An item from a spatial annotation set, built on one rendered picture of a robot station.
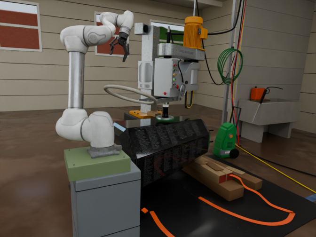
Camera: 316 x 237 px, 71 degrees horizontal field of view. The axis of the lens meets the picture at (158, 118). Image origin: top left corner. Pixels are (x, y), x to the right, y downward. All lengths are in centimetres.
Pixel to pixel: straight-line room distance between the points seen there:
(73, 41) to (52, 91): 681
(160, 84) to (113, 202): 145
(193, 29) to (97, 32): 180
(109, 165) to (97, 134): 21
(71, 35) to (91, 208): 108
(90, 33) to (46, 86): 689
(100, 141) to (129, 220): 55
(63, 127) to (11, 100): 693
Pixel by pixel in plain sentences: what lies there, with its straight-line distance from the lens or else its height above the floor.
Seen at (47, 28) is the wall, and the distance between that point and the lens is 841.
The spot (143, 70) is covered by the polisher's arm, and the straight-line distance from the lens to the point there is 331.
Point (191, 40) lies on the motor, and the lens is 310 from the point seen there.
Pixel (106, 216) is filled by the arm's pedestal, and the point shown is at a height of 53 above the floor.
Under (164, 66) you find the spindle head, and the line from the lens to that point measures 248.
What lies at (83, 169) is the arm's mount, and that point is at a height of 86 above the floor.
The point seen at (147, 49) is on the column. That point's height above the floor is 173.
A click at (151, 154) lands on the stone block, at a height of 61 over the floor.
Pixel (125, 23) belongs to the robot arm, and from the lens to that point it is 205.
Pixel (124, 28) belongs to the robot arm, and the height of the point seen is 176.
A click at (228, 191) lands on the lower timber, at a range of 274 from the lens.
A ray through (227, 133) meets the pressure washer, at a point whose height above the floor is 44.
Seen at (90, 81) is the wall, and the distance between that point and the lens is 846.
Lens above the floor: 143
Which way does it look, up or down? 12 degrees down
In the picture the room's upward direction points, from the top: 2 degrees clockwise
